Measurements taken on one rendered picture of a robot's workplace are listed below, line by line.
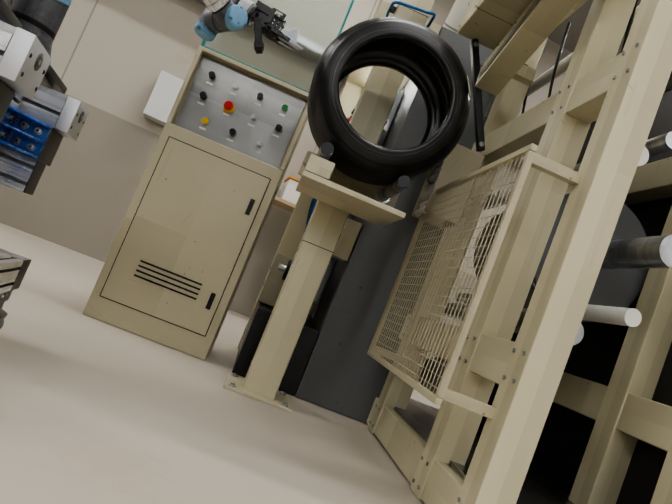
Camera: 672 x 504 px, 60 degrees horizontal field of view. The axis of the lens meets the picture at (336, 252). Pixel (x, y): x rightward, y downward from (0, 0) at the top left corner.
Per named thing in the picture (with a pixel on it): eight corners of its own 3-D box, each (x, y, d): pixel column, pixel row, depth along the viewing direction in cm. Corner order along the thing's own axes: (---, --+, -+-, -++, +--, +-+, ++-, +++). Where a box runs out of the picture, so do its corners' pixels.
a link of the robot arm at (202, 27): (204, 25, 188) (221, -2, 190) (188, 27, 196) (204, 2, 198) (221, 42, 193) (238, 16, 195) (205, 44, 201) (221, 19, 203)
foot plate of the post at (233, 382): (227, 374, 239) (229, 369, 239) (287, 397, 242) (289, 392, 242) (223, 387, 212) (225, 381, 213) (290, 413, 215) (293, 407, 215)
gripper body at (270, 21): (288, 15, 198) (257, -4, 196) (276, 36, 197) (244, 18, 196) (287, 24, 205) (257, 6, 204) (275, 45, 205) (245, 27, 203)
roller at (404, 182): (375, 198, 227) (379, 188, 228) (385, 203, 228) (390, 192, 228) (396, 185, 193) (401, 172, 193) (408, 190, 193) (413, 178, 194)
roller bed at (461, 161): (411, 215, 244) (436, 151, 247) (442, 229, 246) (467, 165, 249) (424, 210, 225) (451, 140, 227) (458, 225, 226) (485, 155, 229)
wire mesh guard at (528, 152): (366, 353, 230) (429, 192, 236) (370, 355, 230) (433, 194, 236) (433, 403, 141) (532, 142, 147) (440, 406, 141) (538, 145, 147)
